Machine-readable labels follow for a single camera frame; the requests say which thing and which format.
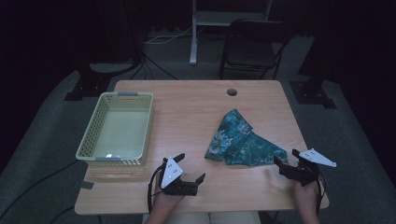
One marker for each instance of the grey tape piece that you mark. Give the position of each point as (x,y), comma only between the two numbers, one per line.
(86,185)

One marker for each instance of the person's left hand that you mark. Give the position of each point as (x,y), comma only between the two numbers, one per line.
(165,200)

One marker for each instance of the pale green plastic basket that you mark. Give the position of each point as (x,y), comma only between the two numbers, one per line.
(121,133)

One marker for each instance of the teal floral cloth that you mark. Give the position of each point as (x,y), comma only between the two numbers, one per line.
(239,143)

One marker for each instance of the black stand base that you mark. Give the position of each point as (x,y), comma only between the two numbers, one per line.
(311,93)
(93,84)

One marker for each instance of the black folding chair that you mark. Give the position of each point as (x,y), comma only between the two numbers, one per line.
(249,49)

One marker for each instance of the white metal desk frame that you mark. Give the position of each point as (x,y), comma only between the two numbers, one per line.
(193,46)

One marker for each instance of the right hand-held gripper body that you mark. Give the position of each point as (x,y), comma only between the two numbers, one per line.
(303,172)

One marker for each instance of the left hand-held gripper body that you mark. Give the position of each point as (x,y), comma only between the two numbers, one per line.
(170,174)

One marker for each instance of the person's right hand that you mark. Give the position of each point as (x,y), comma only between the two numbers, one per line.
(306,196)

